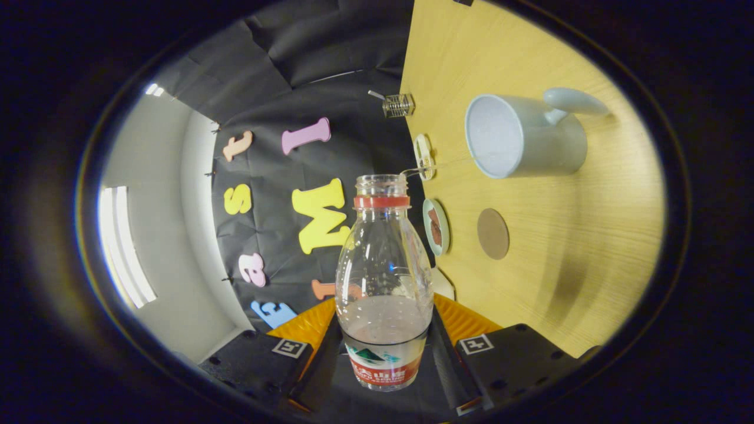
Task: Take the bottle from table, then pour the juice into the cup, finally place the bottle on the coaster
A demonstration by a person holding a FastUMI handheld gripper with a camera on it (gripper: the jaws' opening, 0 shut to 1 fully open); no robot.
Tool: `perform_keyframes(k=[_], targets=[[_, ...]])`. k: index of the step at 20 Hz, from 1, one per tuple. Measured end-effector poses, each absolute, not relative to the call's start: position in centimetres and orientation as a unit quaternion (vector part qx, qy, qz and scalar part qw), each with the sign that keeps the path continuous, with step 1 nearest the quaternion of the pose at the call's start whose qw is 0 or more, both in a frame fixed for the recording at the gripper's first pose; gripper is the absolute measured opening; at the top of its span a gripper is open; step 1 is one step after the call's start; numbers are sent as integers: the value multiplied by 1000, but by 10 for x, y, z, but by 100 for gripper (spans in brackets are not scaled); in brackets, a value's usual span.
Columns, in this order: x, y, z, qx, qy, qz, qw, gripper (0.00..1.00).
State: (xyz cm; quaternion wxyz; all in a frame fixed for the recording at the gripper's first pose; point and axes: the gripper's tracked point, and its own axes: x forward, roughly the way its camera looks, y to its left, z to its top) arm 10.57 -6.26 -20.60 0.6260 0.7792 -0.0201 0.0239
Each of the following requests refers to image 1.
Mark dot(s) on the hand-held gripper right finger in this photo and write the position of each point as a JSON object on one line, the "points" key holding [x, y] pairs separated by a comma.
{"points": [[512, 359]]}

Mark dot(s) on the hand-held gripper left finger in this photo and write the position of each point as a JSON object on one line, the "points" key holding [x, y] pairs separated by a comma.
{"points": [[253, 359]]}

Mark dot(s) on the brown round coaster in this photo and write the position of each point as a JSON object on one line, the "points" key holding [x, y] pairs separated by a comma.
{"points": [[493, 234]]}

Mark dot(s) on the clear plastic bottle red label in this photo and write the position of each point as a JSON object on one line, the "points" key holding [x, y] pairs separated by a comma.
{"points": [[383, 365]]}

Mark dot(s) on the cloudy clear juice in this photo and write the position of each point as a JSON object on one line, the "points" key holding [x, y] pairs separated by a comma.
{"points": [[383, 321]]}

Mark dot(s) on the white cup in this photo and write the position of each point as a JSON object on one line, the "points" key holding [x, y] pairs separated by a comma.
{"points": [[551, 147]]}

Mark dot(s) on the white toaster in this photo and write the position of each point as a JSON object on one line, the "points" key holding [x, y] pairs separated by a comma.
{"points": [[445, 288]]}

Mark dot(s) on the brown food piece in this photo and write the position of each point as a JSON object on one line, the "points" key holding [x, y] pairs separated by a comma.
{"points": [[436, 237], [433, 217]]}

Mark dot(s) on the wooden table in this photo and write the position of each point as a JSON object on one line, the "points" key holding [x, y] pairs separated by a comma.
{"points": [[589, 235]]}

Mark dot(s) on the pale green plate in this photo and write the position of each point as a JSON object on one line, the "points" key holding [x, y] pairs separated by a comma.
{"points": [[445, 229]]}

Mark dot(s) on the long ceiling light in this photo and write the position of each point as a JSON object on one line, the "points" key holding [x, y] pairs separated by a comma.
{"points": [[123, 247]]}

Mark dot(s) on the white divided snack tray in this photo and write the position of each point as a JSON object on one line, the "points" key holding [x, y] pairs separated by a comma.
{"points": [[423, 154]]}

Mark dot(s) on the small glass jar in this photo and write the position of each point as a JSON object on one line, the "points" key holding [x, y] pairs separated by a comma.
{"points": [[399, 106]]}

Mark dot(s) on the short ceiling light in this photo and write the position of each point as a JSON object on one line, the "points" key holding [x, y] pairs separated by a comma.
{"points": [[155, 89]]}

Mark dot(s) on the black backdrop cloth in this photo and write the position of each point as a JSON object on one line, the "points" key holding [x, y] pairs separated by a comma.
{"points": [[277, 70]]}

